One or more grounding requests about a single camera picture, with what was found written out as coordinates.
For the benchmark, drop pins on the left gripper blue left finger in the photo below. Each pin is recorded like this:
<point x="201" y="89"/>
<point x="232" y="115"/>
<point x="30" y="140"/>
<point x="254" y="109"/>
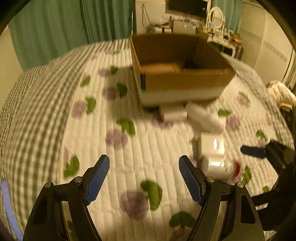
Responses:
<point x="94" y="178"/>

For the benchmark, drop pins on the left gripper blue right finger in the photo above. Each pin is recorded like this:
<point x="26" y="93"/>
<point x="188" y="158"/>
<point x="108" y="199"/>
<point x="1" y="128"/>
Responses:
<point x="194" y="179"/>

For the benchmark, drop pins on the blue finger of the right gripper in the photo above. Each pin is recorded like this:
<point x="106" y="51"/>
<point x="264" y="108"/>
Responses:
<point x="253" y="151"/>

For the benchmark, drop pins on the white bottle red cap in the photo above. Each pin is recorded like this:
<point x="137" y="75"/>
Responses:
<point x="220" y="168"/>

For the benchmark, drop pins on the white power adapter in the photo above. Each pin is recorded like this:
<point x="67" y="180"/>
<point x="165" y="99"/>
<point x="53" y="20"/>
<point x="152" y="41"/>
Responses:
<point x="208" y="144"/>

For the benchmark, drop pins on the white handheld device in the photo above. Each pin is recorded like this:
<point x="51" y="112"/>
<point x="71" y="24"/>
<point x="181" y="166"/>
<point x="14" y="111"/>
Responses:
<point x="207" y="121"/>

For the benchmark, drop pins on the cream jacket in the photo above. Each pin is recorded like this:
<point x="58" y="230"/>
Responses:
<point x="281" y="94"/>

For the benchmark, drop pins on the small white box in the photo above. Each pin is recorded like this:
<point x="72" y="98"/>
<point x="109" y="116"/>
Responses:
<point x="172" y="113"/>

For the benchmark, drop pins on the white louvered wardrobe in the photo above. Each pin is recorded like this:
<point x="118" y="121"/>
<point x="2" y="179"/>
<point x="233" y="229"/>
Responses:
<point x="266" y="47"/>

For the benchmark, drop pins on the brown cardboard box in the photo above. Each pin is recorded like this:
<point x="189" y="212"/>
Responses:
<point x="177" y="68"/>

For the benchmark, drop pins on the white dressing table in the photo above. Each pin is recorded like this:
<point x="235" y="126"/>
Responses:
<point x="220" y="43"/>

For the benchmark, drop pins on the oval white vanity mirror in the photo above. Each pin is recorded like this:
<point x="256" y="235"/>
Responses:
<point x="215" y="18"/>

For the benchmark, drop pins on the teal right curtain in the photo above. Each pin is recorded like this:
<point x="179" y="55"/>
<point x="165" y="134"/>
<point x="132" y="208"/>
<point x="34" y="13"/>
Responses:
<point x="232" y="11"/>

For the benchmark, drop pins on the grey mini fridge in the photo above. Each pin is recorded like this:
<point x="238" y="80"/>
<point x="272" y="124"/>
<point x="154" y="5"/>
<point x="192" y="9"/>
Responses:
<point x="182" y="27"/>

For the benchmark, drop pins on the teal window curtain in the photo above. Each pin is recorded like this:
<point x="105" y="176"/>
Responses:
<point x="45" y="30"/>

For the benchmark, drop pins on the black wall television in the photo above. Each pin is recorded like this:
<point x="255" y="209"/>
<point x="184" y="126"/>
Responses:
<point x="190" y="7"/>

